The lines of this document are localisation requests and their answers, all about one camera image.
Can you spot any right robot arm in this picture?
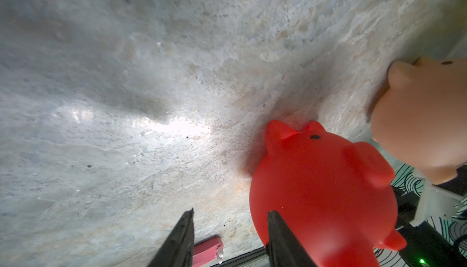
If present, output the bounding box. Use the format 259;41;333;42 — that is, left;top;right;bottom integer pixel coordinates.
388;216;467;267

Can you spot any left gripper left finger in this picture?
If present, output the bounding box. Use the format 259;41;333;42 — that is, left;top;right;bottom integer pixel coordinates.
147;209;195;267

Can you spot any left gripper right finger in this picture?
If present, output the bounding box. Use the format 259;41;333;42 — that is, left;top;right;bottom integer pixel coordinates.
266;211;317;267

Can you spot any white bunny on pink base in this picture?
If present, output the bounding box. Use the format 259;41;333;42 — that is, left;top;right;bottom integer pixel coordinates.
192;235;224;267

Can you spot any red piggy bank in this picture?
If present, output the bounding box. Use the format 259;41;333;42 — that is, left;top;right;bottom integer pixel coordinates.
249;120;407;267

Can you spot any peach piggy bank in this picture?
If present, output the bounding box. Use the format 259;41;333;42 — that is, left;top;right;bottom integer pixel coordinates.
370;57;467;185

